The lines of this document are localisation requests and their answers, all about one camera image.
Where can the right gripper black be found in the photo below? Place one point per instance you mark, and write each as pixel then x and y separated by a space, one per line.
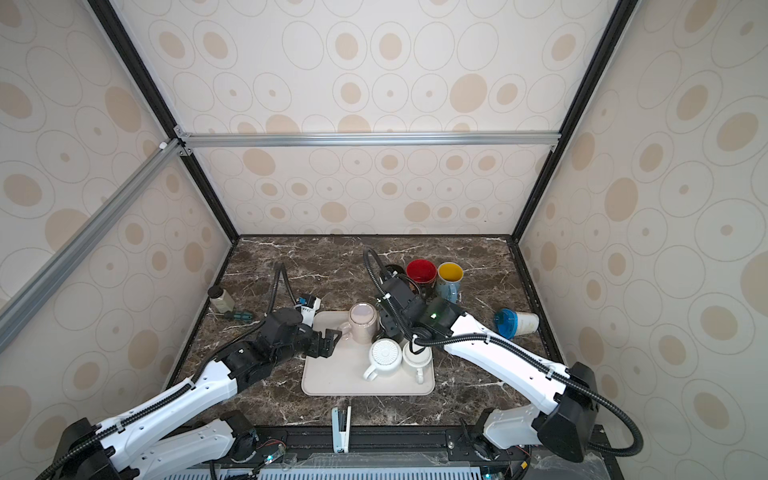
pixel 386 323

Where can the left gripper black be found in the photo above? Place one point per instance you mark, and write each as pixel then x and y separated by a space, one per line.
pixel 327 348

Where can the pink iridescent mug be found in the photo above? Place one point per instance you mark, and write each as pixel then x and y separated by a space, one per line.
pixel 362 324

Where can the black white mug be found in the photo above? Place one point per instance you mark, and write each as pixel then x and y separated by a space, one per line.
pixel 392 270

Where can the black skull mug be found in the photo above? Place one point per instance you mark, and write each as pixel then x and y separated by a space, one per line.
pixel 424 274

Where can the white ribbed-base mug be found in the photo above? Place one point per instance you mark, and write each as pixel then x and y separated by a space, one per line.
pixel 385 358

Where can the plain white mug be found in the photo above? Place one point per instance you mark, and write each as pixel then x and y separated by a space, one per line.
pixel 415 361

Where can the blue butterfly mug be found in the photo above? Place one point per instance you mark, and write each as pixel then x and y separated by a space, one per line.
pixel 449 280

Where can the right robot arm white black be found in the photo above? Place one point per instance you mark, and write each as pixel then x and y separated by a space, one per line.
pixel 563 401

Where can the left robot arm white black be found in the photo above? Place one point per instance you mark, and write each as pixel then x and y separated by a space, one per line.
pixel 112 448

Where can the beige rectangular tray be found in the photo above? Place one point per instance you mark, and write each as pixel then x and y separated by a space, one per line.
pixel 341 375

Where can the white blue clip stand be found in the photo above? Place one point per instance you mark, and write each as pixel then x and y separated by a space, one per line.
pixel 341 425

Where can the blue white plastic bottle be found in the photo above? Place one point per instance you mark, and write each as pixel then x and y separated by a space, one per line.
pixel 510 324

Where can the left diagonal aluminium bar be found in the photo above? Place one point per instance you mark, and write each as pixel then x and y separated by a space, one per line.
pixel 28 301

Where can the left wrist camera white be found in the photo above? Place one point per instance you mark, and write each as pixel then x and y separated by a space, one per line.
pixel 308 305

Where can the green handled screwdriver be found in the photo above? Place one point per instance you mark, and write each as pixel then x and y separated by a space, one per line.
pixel 239 316

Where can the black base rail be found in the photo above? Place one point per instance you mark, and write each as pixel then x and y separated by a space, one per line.
pixel 219 451

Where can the horizontal aluminium frame bar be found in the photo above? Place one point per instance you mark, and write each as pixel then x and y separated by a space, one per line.
pixel 370 139

